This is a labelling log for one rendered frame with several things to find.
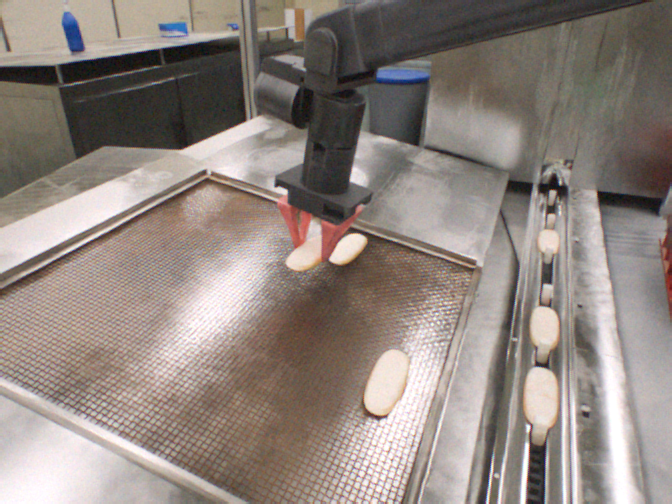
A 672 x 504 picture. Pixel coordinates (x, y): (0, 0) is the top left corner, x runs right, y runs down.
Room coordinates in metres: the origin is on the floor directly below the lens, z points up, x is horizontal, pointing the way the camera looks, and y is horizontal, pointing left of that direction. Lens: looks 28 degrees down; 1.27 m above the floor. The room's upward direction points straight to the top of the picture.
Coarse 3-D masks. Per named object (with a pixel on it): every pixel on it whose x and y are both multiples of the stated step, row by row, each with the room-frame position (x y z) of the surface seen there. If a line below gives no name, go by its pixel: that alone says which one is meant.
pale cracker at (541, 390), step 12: (528, 372) 0.47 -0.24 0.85; (540, 372) 0.47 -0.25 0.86; (528, 384) 0.45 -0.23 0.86; (540, 384) 0.44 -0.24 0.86; (552, 384) 0.45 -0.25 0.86; (528, 396) 0.43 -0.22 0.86; (540, 396) 0.43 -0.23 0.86; (552, 396) 0.43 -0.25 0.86; (528, 408) 0.41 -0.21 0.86; (540, 408) 0.41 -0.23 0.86; (552, 408) 0.41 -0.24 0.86; (528, 420) 0.40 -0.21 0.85; (552, 420) 0.39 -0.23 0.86
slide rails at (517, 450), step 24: (528, 264) 0.74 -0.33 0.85; (528, 288) 0.67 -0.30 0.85; (528, 312) 0.60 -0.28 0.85; (528, 336) 0.55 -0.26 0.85; (528, 360) 0.50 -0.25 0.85; (552, 360) 0.50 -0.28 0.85; (528, 432) 0.38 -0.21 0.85; (552, 432) 0.38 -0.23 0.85; (528, 456) 0.35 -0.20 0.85; (552, 456) 0.35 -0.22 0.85; (504, 480) 0.32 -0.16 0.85; (552, 480) 0.33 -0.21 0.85
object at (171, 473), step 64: (192, 192) 0.77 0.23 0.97; (256, 192) 0.80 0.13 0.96; (64, 256) 0.55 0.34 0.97; (128, 256) 0.57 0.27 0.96; (256, 256) 0.61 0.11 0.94; (448, 256) 0.68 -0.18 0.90; (128, 320) 0.45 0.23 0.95; (192, 320) 0.46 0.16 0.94; (256, 320) 0.48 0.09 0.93; (320, 320) 0.49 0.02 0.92; (384, 320) 0.51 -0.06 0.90; (448, 320) 0.53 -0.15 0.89; (0, 384) 0.33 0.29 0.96; (128, 384) 0.36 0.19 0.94; (192, 384) 0.37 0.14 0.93; (256, 384) 0.38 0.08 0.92; (448, 384) 0.41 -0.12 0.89; (128, 448) 0.29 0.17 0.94
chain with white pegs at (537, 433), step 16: (544, 256) 0.77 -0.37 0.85; (544, 272) 0.74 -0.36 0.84; (544, 288) 0.64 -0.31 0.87; (544, 304) 0.64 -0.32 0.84; (544, 352) 0.51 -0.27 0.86; (544, 416) 0.39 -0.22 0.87; (544, 432) 0.37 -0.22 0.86; (528, 464) 0.35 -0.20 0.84; (528, 480) 0.33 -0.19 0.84; (528, 496) 0.31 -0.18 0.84
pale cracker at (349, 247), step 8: (344, 240) 0.67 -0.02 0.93; (352, 240) 0.67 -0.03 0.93; (360, 240) 0.68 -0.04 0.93; (336, 248) 0.64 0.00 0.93; (344, 248) 0.65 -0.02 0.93; (352, 248) 0.65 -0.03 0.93; (360, 248) 0.66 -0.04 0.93; (336, 256) 0.63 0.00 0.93; (344, 256) 0.63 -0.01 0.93; (352, 256) 0.63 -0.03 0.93; (336, 264) 0.61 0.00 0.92; (344, 264) 0.62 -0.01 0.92
